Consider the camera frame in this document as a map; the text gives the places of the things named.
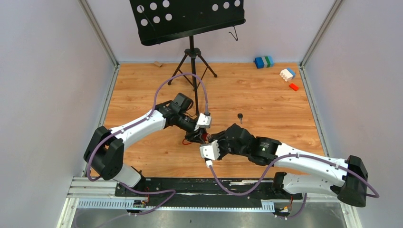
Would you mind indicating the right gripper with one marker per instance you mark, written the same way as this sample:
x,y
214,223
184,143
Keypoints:
x,y
220,137

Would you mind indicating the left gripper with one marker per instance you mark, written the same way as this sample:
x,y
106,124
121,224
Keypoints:
x,y
196,138

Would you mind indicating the red cable lock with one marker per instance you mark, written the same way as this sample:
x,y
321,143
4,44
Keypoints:
x,y
189,142

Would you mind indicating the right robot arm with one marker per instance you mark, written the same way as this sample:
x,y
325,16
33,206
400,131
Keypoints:
x,y
345,179

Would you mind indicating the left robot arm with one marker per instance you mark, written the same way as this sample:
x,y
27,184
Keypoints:
x,y
106,149

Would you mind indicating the black head key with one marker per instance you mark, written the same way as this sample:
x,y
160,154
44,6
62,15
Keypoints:
x,y
240,116

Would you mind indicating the red block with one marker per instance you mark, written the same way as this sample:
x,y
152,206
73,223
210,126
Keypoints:
x,y
294,87

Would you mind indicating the small wooden block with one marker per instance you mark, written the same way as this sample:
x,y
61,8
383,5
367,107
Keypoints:
x,y
158,64

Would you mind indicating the blue green block stack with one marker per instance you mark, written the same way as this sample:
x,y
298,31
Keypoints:
x,y
264,62

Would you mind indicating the white blue block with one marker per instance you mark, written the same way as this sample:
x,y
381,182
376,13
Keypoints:
x,y
287,74

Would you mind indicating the black music stand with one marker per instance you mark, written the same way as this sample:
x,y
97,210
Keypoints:
x,y
160,21

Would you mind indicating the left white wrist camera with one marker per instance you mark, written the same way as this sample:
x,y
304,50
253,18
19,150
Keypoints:
x,y
203,121

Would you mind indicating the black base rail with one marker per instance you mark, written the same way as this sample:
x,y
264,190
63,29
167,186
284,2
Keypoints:
x,y
203,192

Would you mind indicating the white slotted cable duct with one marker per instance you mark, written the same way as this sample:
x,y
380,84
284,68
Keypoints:
x,y
131,204

